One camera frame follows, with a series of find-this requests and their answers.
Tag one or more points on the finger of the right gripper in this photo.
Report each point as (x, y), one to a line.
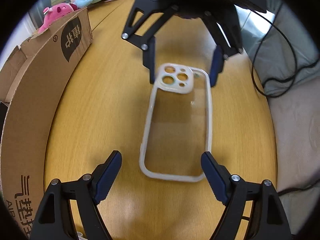
(223, 25)
(139, 13)

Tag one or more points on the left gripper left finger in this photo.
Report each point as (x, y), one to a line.
(54, 218)

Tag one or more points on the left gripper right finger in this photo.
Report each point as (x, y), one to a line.
(259, 204)

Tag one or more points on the clear beige phone case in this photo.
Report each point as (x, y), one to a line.
(178, 126)

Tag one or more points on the pink bear plush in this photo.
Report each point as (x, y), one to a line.
(54, 13)

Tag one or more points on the shallow cardboard box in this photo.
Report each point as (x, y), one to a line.
(33, 97)

